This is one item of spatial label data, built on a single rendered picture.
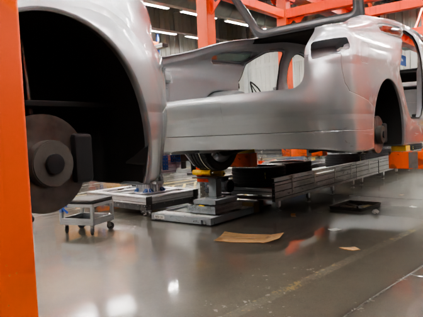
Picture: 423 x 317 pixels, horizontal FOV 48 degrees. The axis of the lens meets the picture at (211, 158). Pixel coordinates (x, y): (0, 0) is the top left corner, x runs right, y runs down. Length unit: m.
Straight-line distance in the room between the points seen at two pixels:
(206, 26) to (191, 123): 2.16
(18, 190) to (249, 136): 2.86
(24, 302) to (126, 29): 1.13
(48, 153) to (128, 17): 0.57
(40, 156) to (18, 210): 0.71
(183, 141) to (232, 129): 0.55
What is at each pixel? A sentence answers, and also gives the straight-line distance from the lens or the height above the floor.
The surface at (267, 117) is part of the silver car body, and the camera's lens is 3.45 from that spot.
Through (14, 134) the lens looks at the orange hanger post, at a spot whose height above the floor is 0.94.
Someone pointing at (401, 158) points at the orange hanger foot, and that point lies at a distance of 4.66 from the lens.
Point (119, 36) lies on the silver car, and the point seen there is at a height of 1.27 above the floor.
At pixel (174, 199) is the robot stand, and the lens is 5.78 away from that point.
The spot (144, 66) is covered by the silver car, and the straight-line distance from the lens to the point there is 1.80.
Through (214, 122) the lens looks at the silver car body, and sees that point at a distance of 3.71.
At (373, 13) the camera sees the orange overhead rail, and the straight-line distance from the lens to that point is 10.77.
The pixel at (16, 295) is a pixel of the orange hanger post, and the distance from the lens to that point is 0.86.
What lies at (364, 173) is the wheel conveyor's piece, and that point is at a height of 0.17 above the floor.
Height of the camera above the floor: 0.92
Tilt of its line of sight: 3 degrees down
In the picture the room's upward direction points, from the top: 3 degrees counter-clockwise
